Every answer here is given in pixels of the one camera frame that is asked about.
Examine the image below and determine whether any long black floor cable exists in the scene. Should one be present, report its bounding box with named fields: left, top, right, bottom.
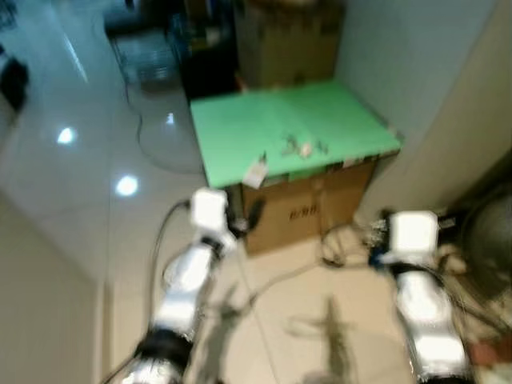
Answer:
left=128, top=84, right=205, bottom=174

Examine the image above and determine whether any grey floor fan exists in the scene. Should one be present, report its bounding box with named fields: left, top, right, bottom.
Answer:
left=460, top=188, right=512, bottom=298

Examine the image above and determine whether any black cabinet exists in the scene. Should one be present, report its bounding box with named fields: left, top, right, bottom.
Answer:
left=172, top=0, right=241, bottom=101

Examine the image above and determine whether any green table board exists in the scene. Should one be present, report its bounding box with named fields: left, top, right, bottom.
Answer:
left=190, top=80, right=402, bottom=189

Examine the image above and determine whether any large plain cardboard box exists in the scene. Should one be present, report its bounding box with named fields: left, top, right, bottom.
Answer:
left=234, top=0, right=346, bottom=90

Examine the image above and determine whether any metal wire rack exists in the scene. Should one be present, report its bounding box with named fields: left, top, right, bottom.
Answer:
left=112, top=24, right=181, bottom=89

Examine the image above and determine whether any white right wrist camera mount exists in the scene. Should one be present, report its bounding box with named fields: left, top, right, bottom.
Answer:
left=388, top=211, right=439, bottom=259

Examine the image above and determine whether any printed cardboard box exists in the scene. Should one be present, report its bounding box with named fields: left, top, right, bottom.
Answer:
left=240, top=158, right=377, bottom=255

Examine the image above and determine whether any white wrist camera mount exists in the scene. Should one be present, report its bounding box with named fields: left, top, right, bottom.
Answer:
left=190, top=188, right=231, bottom=234
left=388, top=211, right=439, bottom=259

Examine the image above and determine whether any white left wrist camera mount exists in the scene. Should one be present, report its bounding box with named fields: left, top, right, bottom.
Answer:
left=190, top=188, right=231, bottom=234

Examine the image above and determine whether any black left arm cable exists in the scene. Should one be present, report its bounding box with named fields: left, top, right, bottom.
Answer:
left=144, top=200, right=193, bottom=329

